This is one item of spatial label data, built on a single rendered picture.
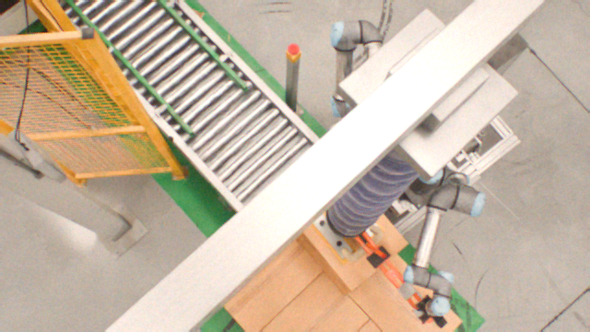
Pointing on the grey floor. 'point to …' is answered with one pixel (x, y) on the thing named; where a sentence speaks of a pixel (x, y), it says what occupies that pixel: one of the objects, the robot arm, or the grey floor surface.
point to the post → (291, 79)
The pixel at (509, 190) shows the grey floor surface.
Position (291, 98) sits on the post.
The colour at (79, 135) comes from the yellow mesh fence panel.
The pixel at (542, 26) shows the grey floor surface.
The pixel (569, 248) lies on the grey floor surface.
